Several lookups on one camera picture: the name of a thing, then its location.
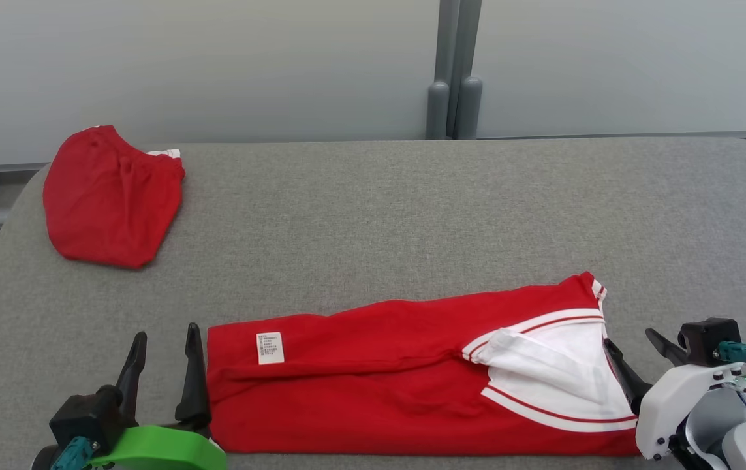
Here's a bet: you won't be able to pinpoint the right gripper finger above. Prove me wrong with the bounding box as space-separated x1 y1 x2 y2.
603 338 653 416
645 328 691 367

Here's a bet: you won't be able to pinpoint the grey double partition post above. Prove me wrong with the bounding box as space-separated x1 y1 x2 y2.
426 0 483 140

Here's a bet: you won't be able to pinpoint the left camera cable teal plug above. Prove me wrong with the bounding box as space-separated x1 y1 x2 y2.
51 436 101 470

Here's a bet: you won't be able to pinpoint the red jersey with white sleeves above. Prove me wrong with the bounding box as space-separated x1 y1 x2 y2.
206 272 641 456

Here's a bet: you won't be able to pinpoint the red shorts with white stripe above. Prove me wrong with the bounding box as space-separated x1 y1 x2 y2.
43 125 185 270

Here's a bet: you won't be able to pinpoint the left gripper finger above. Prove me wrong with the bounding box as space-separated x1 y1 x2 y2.
116 332 148 418
175 322 210 422

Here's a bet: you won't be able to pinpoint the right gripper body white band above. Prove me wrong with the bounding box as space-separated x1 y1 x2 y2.
635 362 746 462

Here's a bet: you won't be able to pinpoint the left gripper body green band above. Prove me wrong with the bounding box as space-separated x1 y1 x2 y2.
89 421 227 470

